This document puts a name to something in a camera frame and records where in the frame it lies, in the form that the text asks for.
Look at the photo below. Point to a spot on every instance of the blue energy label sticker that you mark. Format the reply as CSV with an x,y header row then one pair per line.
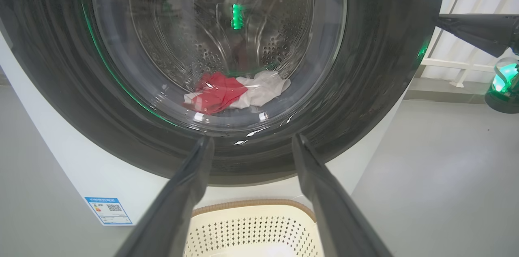
x,y
108,210

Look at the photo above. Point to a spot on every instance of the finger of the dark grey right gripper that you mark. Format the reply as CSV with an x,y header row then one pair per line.
x,y
482,32

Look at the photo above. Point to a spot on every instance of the red and white garment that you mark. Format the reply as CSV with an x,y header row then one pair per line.
x,y
221,93

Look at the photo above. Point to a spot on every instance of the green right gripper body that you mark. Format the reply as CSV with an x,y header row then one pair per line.
x,y
505,95

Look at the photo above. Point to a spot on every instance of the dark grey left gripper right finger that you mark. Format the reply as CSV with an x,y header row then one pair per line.
x,y
336,216

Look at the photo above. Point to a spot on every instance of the perforated steel washer drum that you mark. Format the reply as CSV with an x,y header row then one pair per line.
x,y
190,34

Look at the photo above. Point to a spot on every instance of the cream basket with brown rim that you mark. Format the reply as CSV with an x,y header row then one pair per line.
x,y
251,228

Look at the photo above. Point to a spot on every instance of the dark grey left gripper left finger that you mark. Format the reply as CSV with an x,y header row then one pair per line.
x,y
170,216

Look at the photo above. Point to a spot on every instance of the white railing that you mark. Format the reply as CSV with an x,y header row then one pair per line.
x,y
466,64

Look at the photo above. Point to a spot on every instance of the white front-loading washing machine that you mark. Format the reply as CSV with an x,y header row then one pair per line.
x,y
61,159

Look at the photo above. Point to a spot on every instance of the round black glass washer door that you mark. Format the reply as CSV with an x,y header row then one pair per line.
x,y
385,66

